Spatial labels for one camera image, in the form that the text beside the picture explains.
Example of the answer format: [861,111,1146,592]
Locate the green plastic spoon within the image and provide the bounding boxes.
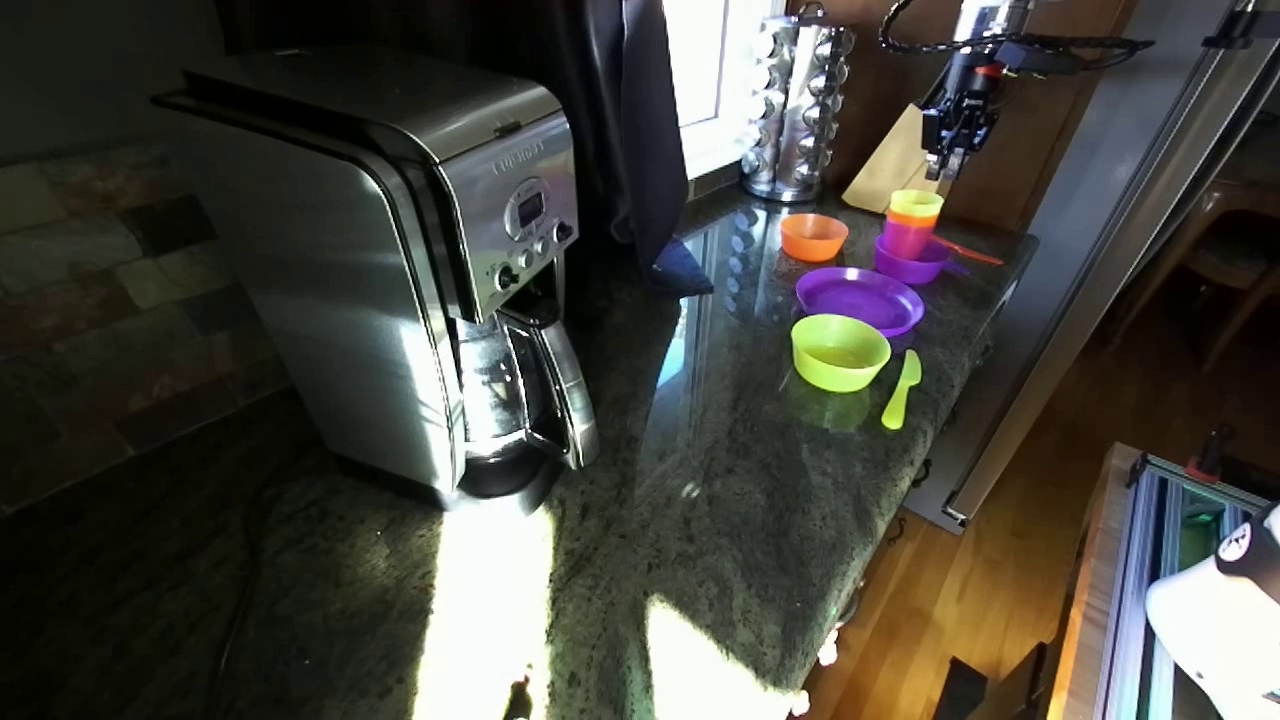
[876,347,927,435]

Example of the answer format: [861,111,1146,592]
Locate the purple plastic bowl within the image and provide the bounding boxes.
[873,231,959,288]

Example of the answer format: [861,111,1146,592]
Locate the wooden knife block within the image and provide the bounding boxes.
[839,98,959,220]

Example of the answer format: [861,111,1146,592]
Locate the purple plastic cup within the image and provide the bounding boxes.
[879,227,941,263]

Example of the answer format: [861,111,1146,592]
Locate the orange plastic bowl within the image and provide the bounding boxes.
[775,212,851,267]

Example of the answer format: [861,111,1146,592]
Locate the green plastic bowl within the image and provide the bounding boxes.
[787,313,895,394]

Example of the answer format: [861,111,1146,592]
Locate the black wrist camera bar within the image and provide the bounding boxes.
[993,31,1160,67]

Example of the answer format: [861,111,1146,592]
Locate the glass coffee carafe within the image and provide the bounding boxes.
[457,307,598,504]

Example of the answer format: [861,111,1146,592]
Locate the purple plastic plate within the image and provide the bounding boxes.
[792,263,927,343]

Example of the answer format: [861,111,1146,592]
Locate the stainless steel refrigerator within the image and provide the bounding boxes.
[904,0,1280,534]

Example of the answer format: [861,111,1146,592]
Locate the wooden chair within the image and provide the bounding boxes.
[1173,182,1280,374]

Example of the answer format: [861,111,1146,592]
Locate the orange plastic fork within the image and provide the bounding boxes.
[936,231,1006,272]

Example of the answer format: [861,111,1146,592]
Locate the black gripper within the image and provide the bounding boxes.
[921,55,1006,201]

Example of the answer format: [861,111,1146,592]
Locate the blue cloth corner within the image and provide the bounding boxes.
[649,236,715,295]

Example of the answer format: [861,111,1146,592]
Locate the metal spice rack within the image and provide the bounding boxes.
[734,11,861,202]

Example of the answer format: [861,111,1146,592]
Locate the dark curtain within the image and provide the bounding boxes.
[535,0,691,272]

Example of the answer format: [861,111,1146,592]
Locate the yellow plastic cup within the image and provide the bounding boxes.
[887,189,948,227]

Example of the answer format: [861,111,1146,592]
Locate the bright window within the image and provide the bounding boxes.
[661,0,780,182]

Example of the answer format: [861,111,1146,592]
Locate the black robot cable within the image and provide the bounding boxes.
[873,0,969,59]

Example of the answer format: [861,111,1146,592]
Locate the stainless steel coffee maker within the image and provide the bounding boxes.
[157,43,598,513]

